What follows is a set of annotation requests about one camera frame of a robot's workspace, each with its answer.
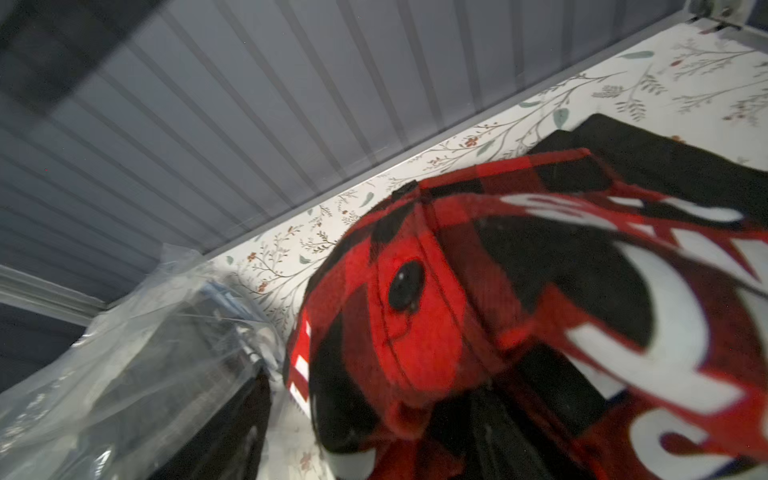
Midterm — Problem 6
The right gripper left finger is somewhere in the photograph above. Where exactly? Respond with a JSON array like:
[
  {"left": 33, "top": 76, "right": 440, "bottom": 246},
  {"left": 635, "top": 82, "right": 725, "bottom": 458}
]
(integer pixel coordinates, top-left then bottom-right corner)
[{"left": 151, "top": 372, "right": 272, "bottom": 479}]

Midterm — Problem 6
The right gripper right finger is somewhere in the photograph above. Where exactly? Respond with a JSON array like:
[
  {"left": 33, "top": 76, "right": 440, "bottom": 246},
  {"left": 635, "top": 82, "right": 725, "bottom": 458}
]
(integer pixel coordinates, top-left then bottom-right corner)
[{"left": 470, "top": 387, "right": 576, "bottom": 479}]

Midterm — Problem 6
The dark grey pinstripe shirt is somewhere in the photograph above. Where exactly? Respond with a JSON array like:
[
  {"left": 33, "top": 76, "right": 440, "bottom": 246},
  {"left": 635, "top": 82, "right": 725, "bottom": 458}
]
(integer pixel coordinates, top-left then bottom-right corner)
[{"left": 66, "top": 284, "right": 266, "bottom": 479}]

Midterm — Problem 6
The clear plastic vacuum bag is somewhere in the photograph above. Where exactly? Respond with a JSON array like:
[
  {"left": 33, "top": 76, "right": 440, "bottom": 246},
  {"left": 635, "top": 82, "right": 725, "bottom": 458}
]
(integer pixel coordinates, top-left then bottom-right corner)
[{"left": 1, "top": 245, "right": 285, "bottom": 479}]

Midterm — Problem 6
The red plaid shirt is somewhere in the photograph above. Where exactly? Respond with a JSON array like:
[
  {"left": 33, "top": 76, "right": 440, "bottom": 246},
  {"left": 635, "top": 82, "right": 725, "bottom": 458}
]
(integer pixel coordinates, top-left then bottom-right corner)
[{"left": 289, "top": 149, "right": 767, "bottom": 479}]

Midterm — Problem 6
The black shirt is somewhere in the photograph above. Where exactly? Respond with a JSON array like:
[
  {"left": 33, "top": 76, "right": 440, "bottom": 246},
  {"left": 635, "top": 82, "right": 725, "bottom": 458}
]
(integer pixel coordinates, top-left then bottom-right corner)
[{"left": 528, "top": 114, "right": 767, "bottom": 226}]

